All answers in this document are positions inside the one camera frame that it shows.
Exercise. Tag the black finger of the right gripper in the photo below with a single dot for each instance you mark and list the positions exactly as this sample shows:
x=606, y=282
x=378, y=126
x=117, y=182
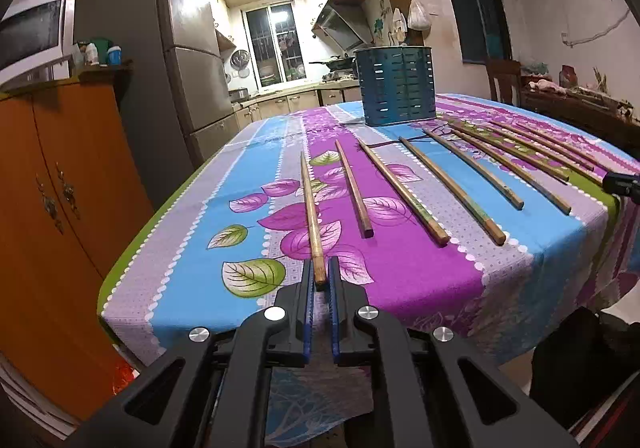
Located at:
x=623, y=185

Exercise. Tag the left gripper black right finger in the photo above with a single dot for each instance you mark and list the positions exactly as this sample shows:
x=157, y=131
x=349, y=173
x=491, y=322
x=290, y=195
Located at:
x=361, y=334

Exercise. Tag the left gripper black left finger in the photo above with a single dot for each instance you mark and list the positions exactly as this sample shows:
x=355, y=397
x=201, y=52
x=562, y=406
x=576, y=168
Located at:
x=280, y=335

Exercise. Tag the wooden chopstick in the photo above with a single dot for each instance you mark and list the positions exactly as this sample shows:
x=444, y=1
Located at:
x=426, y=220
x=553, y=155
x=587, y=164
x=493, y=231
x=524, y=175
x=498, y=184
x=364, y=222
x=513, y=151
x=316, y=252

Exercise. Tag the kitchen window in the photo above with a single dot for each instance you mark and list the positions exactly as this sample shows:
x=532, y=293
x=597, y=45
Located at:
x=275, y=44

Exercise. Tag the dark wooden side table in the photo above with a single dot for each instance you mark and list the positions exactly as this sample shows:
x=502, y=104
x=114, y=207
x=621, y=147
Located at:
x=585, y=116

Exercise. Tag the colourful floral tablecloth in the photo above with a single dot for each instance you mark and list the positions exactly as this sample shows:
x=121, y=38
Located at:
x=235, y=233

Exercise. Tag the dark wooden chair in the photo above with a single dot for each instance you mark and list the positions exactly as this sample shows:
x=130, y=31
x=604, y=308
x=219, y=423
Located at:
x=504, y=78

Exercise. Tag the blue perforated utensil holder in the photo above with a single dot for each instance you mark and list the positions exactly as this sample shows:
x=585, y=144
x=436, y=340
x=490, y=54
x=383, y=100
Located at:
x=397, y=84

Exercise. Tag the orange wooden cabinet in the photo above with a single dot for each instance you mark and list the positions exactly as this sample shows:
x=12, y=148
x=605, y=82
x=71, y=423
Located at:
x=71, y=202

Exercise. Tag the white hanging plastic bag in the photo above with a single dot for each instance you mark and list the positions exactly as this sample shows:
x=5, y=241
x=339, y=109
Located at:
x=418, y=17

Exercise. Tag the steel range hood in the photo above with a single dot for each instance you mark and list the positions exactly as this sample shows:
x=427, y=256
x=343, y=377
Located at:
x=343, y=25

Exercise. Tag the blue lidded cup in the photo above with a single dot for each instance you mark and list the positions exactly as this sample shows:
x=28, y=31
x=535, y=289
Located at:
x=114, y=56

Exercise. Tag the white bottle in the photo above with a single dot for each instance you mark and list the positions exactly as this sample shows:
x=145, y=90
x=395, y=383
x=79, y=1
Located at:
x=92, y=57

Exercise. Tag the grey refrigerator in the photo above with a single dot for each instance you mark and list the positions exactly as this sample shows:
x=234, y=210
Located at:
x=176, y=110

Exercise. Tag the white microwave oven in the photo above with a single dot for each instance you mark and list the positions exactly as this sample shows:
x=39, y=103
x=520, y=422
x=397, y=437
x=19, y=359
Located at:
x=36, y=34

